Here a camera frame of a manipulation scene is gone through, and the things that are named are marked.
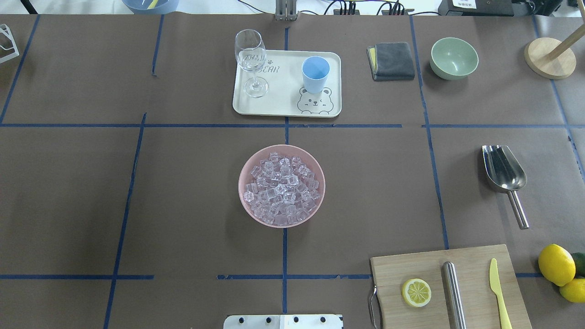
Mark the wooden cutting board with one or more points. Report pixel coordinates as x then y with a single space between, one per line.
479 303

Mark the clear wine glass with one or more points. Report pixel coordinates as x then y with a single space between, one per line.
250 53

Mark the aluminium frame post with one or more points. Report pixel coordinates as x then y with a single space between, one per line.
286 10

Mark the green lime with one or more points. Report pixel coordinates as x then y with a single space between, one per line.
579 261

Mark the yellow plastic knife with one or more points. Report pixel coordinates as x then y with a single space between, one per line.
495 286

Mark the whole yellow lemon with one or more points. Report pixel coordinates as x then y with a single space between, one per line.
556 265

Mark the pink bowl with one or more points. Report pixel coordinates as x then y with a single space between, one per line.
281 185

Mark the wooden paper towel stand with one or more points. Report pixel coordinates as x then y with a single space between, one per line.
552 58

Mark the cream bear tray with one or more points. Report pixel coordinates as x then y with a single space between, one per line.
286 95

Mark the clear ice cubes pile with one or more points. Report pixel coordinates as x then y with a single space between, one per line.
281 187

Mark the metal ice scoop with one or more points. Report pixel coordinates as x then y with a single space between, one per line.
506 175

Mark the green bowl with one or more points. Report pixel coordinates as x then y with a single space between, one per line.
453 58

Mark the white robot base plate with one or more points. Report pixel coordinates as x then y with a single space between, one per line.
284 321

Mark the blue plastic cup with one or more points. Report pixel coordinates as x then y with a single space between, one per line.
315 70

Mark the white wire cup rack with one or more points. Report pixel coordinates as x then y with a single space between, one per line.
8 47

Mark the steel cylinder rod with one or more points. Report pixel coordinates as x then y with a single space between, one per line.
453 296

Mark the lemon half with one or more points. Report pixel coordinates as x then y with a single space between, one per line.
416 292

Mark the blue bowl with fork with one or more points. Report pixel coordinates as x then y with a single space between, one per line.
151 7

